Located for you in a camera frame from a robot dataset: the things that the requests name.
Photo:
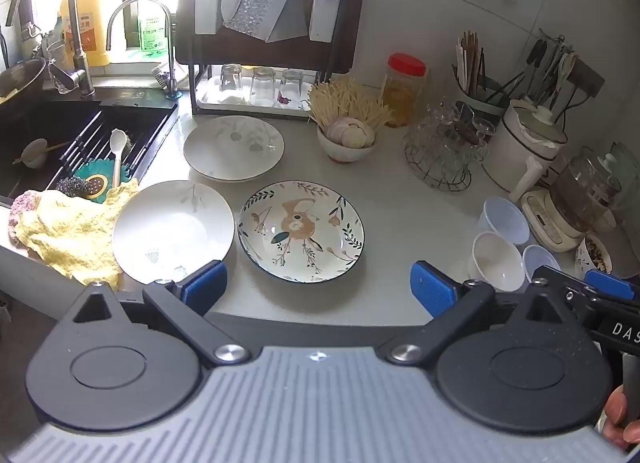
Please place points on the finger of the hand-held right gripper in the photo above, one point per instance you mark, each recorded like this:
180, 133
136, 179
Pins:
560, 285
607, 285

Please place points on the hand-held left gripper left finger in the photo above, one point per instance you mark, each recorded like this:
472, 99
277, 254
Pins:
206, 287

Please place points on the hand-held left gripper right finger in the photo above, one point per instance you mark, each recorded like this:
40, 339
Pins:
430, 289

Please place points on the plain white deep plate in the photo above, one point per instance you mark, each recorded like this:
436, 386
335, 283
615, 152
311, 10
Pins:
172, 230

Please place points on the white ceramic bowl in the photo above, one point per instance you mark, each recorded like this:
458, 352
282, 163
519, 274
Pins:
497, 260

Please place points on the floral plate with dark rim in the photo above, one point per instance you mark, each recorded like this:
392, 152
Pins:
300, 233

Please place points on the white plate with grey leaves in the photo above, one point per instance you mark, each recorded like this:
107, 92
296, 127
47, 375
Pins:
233, 150

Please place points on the person's right hand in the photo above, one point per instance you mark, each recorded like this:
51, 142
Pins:
620, 415

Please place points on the translucent plastic bowl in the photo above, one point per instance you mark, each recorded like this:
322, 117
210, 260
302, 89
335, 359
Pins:
541, 260
505, 218

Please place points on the bowl of brown grains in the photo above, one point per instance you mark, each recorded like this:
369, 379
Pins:
594, 254

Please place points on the cream blender appliance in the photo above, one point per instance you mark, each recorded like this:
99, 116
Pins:
565, 213

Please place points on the yellow dish cloth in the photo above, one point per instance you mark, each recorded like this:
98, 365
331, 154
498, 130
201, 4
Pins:
70, 233

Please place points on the white rice cooker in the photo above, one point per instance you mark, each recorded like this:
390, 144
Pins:
525, 143

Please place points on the set of cut glass cups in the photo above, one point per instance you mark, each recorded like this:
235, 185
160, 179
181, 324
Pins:
440, 138

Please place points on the teal flower sponge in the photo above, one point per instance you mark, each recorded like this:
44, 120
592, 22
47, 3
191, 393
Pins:
100, 175

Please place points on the white bowl holding noodles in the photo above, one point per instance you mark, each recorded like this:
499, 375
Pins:
345, 154

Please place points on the white ceramic spoon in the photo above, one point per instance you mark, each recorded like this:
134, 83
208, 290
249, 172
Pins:
118, 150

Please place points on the amber glass cup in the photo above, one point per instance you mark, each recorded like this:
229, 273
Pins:
467, 129

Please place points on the steel wool scrubber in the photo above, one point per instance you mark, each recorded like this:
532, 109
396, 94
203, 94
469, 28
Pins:
74, 187

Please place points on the purple onion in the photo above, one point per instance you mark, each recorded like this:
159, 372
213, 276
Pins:
352, 133

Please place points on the black sink drain rack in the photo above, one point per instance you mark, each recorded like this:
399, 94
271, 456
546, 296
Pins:
85, 138

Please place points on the grey chopstick holder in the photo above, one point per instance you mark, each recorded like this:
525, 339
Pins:
480, 95

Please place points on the red lid plastic jar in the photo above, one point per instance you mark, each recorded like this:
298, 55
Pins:
404, 90

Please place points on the pink knitted cloth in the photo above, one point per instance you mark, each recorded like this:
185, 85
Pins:
19, 208

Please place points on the black dish rack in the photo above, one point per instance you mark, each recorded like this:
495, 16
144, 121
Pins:
192, 83

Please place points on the bundle of dry noodles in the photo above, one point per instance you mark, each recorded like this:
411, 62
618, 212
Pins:
345, 100

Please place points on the clear drinking glass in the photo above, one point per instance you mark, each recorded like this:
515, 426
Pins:
262, 88
230, 79
291, 88

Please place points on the dish brush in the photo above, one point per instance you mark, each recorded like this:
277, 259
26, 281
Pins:
162, 75

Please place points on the hanging kitchen utensils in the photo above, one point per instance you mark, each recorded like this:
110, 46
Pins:
547, 65

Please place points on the curved chrome faucet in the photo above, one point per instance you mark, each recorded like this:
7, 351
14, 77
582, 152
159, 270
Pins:
170, 60

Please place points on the bundle of chopsticks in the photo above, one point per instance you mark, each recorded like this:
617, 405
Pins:
470, 60

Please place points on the black kitchen sink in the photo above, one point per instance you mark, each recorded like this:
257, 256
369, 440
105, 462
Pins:
30, 123

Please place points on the green label bottle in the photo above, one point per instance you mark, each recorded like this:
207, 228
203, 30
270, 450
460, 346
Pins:
152, 30

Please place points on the white utensil holder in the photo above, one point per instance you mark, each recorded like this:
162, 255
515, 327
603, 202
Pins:
321, 18
205, 13

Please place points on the dark tall sink faucet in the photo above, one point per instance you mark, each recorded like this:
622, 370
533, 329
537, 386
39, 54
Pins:
76, 43

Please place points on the dark metal wok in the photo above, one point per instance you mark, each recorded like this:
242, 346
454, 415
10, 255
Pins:
20, 80

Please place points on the yellow detergent bottle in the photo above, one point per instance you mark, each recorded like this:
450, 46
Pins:
90, 33

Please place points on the brown cutting board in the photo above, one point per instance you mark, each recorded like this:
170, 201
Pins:
345, 18

